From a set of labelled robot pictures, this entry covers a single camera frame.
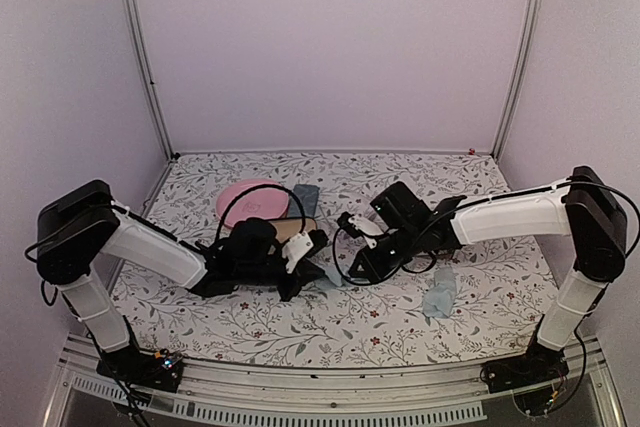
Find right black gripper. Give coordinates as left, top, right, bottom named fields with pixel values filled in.
left=349, top=224, right=421, bottom=285

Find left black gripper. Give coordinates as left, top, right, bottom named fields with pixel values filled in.
left=236, top=244, right=324, bottom=302

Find light blue cleaning cloth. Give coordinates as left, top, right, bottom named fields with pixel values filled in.
left=312, top=266, right=346, bottom=290

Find black beige glasses case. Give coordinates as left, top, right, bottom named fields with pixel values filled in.
left=269, top=218, right=318, bottom=245

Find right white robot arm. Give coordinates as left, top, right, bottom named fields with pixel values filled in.
left=338, top=166, right=628, bottom=383

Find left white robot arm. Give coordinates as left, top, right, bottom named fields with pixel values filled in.
left=24, top=179, right=328, bottom=381

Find pink clear sunglasses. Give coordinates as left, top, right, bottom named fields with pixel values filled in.
left=318, top=206, right=331, bottom=227

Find brown sunglasses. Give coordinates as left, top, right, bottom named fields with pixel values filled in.
left=426, top=248, right=457, bottom=263

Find grey marbled glasses case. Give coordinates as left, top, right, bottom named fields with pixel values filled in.
left=288, top=184, right=320, bottom=218

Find pink round plate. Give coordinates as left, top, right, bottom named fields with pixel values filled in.
left=216, top=178, right=289, bottom=229

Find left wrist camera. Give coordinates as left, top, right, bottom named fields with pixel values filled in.
left=281, top=229, right=329, bottom=272

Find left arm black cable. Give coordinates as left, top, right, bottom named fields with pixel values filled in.
left=212, top=183, right=310, bottom=258

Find front aluminium rail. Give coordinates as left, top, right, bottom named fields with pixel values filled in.
left=43, top=335, right=631, bottom=426

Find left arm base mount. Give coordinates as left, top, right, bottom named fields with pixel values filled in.
left=94, top=331, right=184, bottom=393

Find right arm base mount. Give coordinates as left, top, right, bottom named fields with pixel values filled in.
left=479, top=329, right=569, bottom=393

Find right aluminium frame post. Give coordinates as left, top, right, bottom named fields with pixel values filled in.
left=491, top=0, right=543, bottom=163

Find aluminium frame post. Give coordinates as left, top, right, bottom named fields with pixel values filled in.
left=491, top=0, right=543, bottom=163
left=122, top=0, right=175, bottom=161

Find left aluminium frame post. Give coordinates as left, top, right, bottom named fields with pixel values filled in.
left=122, top=0, right=175, bottom=161

